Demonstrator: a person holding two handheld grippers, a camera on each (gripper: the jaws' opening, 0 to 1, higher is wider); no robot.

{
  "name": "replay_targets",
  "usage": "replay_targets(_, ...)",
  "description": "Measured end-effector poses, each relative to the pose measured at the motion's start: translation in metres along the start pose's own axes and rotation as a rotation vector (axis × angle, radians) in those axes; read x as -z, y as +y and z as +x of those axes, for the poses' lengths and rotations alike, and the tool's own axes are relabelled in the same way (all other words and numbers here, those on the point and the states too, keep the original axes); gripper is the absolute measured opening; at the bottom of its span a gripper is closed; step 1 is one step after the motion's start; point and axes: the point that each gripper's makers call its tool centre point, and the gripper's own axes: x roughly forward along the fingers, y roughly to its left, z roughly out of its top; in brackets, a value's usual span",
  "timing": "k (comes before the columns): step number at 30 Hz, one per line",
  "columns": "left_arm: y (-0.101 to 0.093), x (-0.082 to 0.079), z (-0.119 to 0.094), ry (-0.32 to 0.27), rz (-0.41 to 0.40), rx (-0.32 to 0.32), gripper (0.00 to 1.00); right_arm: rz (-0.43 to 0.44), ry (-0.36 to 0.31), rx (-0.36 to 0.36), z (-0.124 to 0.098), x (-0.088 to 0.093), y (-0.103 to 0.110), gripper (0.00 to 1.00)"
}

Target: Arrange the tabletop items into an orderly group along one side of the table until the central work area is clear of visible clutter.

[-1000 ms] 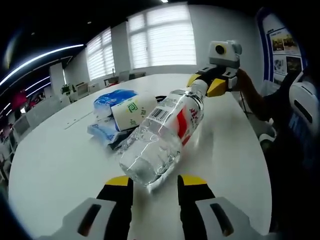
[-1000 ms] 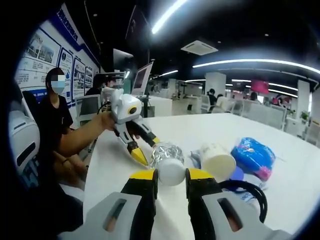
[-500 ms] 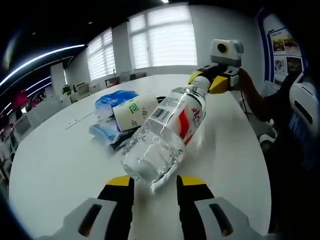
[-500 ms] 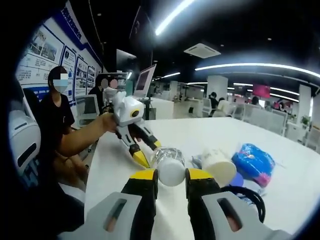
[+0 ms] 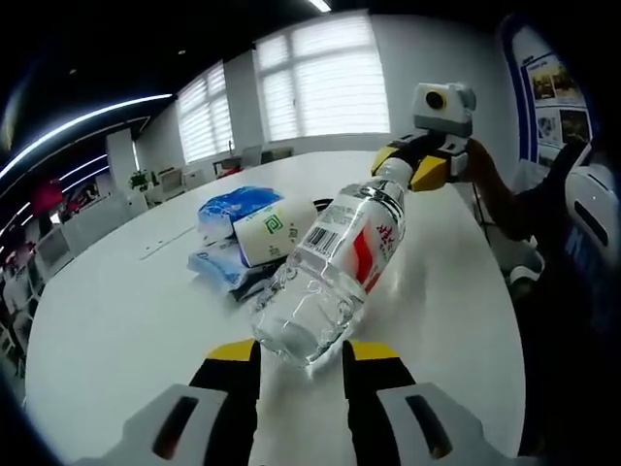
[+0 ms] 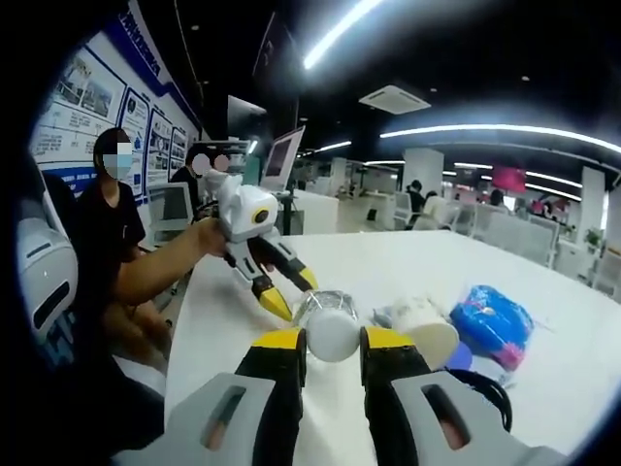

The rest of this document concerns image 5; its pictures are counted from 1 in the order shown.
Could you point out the white chair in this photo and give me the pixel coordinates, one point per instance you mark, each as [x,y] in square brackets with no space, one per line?
[521,257]

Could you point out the clear water bottle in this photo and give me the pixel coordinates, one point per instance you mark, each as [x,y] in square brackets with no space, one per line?
[335,262]

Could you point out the straight ceiling light strip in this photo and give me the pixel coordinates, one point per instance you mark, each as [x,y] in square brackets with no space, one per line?
[317,4]

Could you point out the white chest device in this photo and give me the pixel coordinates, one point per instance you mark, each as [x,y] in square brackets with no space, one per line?
[594,209]

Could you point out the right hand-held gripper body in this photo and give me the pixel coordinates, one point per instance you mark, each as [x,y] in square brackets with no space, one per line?
[444,114]

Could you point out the white paper cup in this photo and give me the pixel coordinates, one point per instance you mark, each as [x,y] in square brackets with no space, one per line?
[271,228]

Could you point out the curved ceiling light strip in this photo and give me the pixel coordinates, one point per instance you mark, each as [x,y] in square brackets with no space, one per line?
[73,123]

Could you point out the person in dark shirt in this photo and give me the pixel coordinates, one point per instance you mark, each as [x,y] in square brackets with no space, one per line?
[572,340]

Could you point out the pink hanging sign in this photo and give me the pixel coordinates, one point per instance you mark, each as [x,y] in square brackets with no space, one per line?
[47,196]

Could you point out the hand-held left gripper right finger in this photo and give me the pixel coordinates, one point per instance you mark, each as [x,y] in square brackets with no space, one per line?
[427,422]

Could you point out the large window blinds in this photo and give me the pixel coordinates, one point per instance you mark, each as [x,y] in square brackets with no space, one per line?
[330,77]

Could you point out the small window blinds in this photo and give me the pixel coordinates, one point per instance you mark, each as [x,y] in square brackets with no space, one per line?
[204,116]

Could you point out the wet wipes pack blue lid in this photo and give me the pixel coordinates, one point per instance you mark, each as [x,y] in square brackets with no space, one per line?
[218,267]

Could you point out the potted plant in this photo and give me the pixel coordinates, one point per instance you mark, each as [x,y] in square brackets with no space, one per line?
[138,179]

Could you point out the blue framed wall poster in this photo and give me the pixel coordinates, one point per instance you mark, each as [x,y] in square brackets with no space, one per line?
[553,87]

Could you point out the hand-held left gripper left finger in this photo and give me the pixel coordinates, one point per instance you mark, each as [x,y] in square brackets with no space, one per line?
[179,422]

